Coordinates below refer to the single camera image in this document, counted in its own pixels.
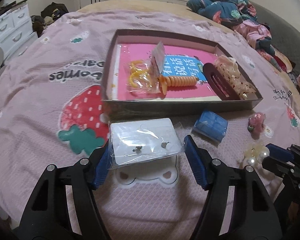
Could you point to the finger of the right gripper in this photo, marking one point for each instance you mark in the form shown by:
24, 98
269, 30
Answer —
280, 168
280, 153

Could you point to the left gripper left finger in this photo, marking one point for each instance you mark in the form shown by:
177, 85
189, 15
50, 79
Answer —
46, 213

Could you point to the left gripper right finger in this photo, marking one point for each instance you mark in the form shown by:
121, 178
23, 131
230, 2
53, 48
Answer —
253, 213

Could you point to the pearl claw hair clip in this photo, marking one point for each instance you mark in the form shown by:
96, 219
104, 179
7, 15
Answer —
254, 155

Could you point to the pink fuzzy hair clip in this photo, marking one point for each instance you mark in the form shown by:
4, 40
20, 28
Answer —
256, 124

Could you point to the blue small box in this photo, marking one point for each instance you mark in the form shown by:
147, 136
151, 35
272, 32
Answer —
211, 125

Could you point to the maroon banana hair clip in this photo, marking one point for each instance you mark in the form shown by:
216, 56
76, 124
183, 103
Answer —
219, 84

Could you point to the white earring card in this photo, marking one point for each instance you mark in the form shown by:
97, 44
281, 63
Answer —
134, 142

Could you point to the beige dotted bow hair clip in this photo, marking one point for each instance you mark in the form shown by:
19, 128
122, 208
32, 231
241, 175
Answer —
228, 68

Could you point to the red cherry clip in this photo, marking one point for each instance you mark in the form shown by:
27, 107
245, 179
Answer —
158, 59

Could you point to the pink strawberry print blanket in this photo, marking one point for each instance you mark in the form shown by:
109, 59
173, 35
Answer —
39, 86

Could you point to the grey headboard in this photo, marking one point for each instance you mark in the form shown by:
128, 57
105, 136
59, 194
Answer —
285, 37

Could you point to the brown cardboard tray box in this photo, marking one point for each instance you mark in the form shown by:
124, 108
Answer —
151, 73

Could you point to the teal floral quilt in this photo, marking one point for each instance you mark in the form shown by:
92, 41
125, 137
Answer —
239, 16

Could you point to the pink book blue label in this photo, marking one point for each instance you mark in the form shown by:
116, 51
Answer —
179, 61

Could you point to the tan bed sheet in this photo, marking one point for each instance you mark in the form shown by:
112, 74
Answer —
150, 6

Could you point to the white drawer cabinet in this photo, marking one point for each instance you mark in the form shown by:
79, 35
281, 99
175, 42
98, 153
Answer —
16, 31

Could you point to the dark clothes pile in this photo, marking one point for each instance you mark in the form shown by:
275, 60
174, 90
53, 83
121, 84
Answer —
48, 16

